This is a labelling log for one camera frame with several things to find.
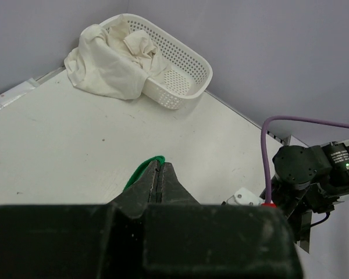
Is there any white perforated plastic basket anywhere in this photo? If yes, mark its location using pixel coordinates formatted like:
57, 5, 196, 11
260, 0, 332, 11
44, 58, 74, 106
101, 13, 213, 110

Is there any green t shirt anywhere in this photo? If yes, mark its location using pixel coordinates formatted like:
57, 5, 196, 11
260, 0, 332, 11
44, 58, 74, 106
123, 155, 166, 191

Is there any paper label strip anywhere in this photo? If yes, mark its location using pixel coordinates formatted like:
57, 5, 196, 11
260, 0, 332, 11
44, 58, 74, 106
0, 78, 40, 110

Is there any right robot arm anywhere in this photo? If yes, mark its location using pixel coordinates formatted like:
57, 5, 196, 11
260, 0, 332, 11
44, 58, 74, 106
271, 139, 349, 217

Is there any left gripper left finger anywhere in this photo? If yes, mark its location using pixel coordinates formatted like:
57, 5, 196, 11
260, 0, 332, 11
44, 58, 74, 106
107, 160, 165, 220

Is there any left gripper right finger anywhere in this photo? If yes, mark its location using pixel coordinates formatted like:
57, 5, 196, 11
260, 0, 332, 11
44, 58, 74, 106
159, 162, 200, 205

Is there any cream white t shirt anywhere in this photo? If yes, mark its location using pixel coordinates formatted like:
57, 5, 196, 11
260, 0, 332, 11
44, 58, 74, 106
64, 15, 171, 100

